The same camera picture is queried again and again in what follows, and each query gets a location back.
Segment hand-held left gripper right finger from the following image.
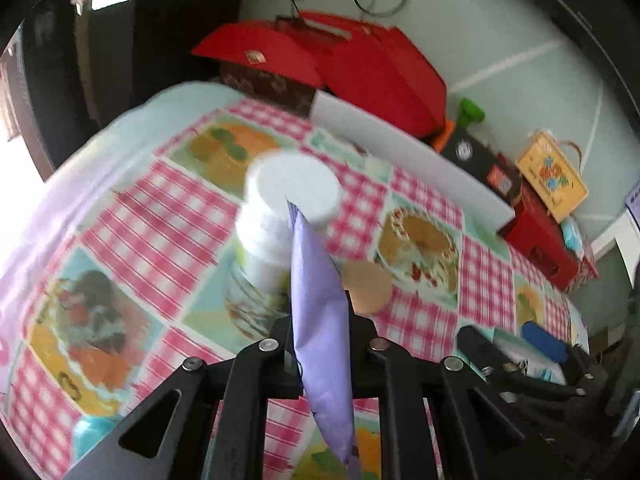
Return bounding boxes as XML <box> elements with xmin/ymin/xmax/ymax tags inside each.
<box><xmin>345</xmin><ymin>310</ymin><xmax>566</xmax><ymax>480</ymax></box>

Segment red cardboard box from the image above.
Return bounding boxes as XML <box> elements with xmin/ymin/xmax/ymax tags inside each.
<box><xmin>500</xmin><ymin>182</ymin><xmax>586</xmax><ymax>291</ymax></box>

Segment yellow printed gift bag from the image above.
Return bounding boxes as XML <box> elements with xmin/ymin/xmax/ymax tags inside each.
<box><xmin>516</xmin><ymin>130</ymin><xmax>588</xmax><ymax>223</ymax></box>

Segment white plastic bottle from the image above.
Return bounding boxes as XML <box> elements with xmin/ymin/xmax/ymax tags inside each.
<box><xmin>235</xmin><ymin>155</ymin><xmax>343</xmax><ymax>296</ymax></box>

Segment red paper gift bag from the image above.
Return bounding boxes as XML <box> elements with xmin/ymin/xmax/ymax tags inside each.
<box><xmin>191</xmin><ymin>21</ymin><xmax>326</xmax><ymax>88</ymax></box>

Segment black cardboard box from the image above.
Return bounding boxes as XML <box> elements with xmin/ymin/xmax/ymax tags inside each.
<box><xmin>440</xmin><ymin>127</ymin><xmax>523</xmax><ymax>206</ymax></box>

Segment orange box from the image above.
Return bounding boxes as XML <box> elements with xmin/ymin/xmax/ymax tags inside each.
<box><xmin>431</xmin><ymin>120</ymin><xmax>457</xmax><ymax>153</ymax></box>

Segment white board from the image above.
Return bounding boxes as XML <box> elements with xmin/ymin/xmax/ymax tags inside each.
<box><xmin>310</xmin><ymin>89</ymin><xmax>516</xmax><ymax>233</ymax></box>

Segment red gift boxes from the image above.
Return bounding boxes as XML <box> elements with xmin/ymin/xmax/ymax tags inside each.
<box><xmin>300</xmin><ymin>10</ymin><xmax>447</xmax><ymax>136</ymax></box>

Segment purple packet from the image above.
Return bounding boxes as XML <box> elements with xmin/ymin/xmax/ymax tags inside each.
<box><xmin>286</xmin><ymin>200</ymin><xmax>357</xmax><ymax>466</ymax></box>

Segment black cabinet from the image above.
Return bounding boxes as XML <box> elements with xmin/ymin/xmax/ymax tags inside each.
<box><xmin>20</xmin><ymin>0</ymin><xmax>251</xmax><ymax>171</ymax></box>

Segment teal wipes packet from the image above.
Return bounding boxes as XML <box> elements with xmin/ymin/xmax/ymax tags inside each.
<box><xmin>560</xmin><ymin>217</ymin><xmax>586</xmax><ymax>256</ymax></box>

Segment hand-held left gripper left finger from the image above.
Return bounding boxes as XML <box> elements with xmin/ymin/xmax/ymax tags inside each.
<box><xmin>65</xmin><ymin>316</ymin><xmax>306</xmax><ymax>480</ymax></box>

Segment pink checkered printed tablecloth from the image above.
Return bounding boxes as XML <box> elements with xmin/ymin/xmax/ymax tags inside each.
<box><xmin>0</xmin><ymin>97</ymin><xmax>591</xmax><ymax>480</ymax></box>

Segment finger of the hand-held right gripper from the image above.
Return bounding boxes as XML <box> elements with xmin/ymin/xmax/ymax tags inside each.
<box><xmin>457</xmin><ymin>326</ymin><xmax>566</xmax><ymax>401</ymax></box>
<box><xmin>520</xmin><ymin>321</ymin><xmax>596</xmax><ymax>376</ymax></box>

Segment pale printed bedsheet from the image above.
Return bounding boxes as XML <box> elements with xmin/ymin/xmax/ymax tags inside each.
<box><xmin>0</xmin><ymin>80</ymin><xmax>241</xmax><ymax>311</ymax></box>

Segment brown floral box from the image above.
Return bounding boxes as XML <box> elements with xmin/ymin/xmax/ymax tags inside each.
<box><xmin>220</xmin><ymin>60</ymin><xmax>316</xmax><ymax>118</ymax></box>

